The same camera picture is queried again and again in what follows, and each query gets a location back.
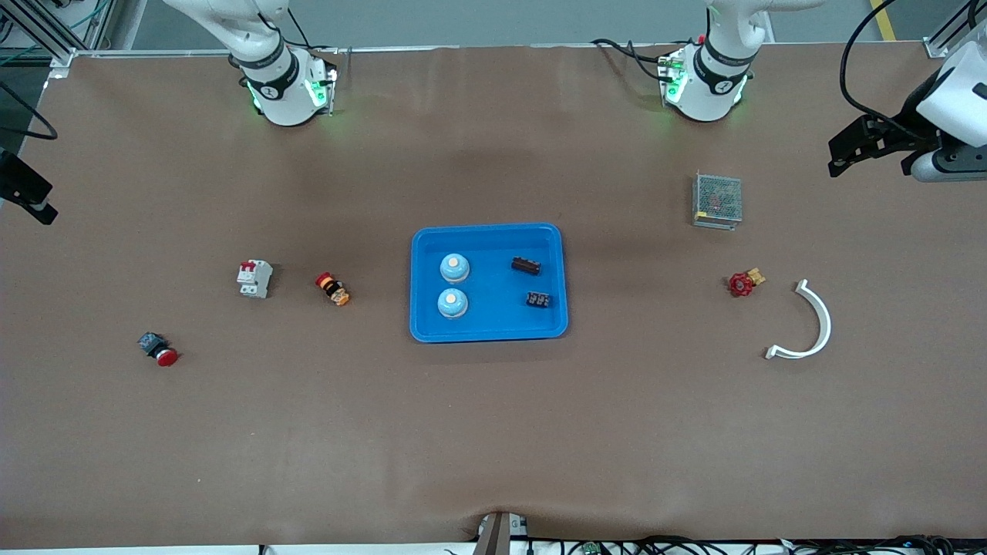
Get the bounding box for blue plastic tray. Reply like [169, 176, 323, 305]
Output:
[409, 223, 570, 344]

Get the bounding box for metal mesh power supply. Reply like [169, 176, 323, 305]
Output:
[692, 171, 743, 230]

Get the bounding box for white curved plastic clamp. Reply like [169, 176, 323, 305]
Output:
[764, 279, 833, 361]

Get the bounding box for red mushroom push button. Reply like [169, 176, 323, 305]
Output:
[137, 331, 180, 368]

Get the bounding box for white circuit breaker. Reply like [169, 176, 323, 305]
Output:
[236, 259, 274, 299]

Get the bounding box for aluminium frame profile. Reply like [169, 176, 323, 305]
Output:
[0, 0, 116, 78]

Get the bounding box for orange red push button switch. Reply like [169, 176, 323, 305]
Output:
[315, 272, 351, 307]

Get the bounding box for black cable bundle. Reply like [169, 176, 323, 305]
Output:
[532, 534, 987, 555]

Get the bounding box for grey table edge bracket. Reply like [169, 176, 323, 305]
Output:
[472, 511, 529, 555]

